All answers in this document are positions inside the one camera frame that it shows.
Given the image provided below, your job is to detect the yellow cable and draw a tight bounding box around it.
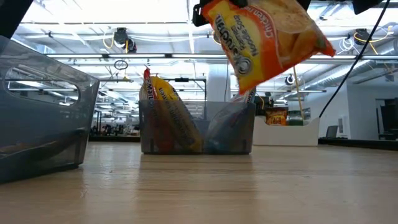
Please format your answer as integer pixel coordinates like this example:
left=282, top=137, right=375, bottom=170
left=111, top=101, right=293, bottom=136
left=292, top=67, right=305, bottom=121

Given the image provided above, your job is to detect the grey yellow ramen packet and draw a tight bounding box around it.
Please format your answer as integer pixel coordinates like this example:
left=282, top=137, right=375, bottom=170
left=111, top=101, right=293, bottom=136
left=150, top=76, right=205, bottom=154

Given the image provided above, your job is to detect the grey plastic bin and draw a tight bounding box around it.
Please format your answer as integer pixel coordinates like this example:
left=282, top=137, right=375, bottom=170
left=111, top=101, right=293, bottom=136
left=138, top=99, right=257, bottom=156

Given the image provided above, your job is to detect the red yellow ramen packet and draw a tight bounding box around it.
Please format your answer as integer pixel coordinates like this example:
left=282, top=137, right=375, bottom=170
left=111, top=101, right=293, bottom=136
left=139, top=67, right=175, bottom=154

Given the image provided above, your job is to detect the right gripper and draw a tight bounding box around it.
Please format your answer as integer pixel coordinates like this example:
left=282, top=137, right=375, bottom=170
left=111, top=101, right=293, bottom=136
left=192, top=0, right=312, bottom=27

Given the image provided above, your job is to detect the black oval hanging ring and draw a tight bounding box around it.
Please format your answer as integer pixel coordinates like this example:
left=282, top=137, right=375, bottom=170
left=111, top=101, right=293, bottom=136
left=113, top=59, right=129, bottom=71

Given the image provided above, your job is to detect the grey plastic tray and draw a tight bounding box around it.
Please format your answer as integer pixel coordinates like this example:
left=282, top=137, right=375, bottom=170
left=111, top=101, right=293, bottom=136
left=0, top=34, right=101, bottom=184

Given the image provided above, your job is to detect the dark cabinet at wall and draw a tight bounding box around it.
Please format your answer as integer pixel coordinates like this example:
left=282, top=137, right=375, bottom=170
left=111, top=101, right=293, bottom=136
left=375, top=98, right=398, bottom=141

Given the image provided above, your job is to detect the silver ventilation duct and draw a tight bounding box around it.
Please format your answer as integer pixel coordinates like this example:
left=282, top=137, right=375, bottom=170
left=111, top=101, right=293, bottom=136
left=306, top=60, right=377, bottom=90

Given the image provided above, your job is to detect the ceiling light rail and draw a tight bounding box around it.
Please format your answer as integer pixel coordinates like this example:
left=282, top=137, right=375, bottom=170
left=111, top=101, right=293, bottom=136
left=43, top=53, right=398, bottom=61

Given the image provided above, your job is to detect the orange-red ramen packet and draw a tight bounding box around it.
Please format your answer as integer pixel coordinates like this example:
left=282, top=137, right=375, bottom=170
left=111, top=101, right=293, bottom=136
left=200, top=0, right=337, bottom=96

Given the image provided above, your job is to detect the blue white ramen packet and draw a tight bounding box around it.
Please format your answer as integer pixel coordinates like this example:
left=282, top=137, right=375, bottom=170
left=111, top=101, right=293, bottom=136
left=205, top=86, right=257, bottom=154

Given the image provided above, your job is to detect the green-lidded seasoning jar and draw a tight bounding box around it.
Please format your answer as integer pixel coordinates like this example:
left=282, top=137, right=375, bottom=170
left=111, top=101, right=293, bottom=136
left=287, top=110, right=305, bottom=126

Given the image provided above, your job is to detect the white square container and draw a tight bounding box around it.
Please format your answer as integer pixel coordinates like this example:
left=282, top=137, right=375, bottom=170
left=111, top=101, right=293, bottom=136
left=252, top=116, right=321, bottom=147

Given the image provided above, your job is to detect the dark equipment box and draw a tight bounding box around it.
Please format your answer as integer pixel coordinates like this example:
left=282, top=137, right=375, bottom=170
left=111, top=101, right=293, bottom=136
left=255, top=91, right=275, bottom=110

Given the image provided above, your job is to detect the grey chair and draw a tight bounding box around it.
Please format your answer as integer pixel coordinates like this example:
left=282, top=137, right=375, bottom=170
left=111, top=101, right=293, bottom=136
left=325, top=125, right=340, bottom=139

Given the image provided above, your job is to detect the slanted black cable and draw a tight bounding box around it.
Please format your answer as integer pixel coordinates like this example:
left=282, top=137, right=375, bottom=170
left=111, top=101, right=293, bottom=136
left=318, top=0, right=391, bottom=119

